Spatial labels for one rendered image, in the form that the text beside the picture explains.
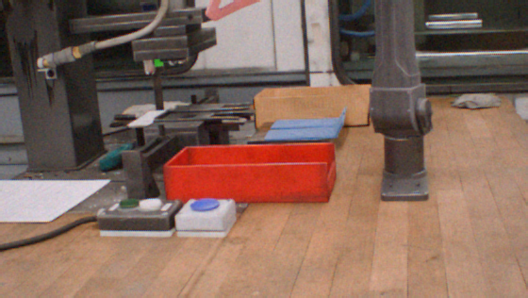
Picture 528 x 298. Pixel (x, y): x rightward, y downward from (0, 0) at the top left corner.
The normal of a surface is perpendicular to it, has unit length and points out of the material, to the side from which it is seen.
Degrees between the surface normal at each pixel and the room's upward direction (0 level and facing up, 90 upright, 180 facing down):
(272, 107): 90
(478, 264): 0
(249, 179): 90
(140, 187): 90
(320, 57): 90
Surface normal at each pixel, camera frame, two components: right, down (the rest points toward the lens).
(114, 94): -0.26, 0.26
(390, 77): -0.53, 0.22
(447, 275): -0.08, -0.97
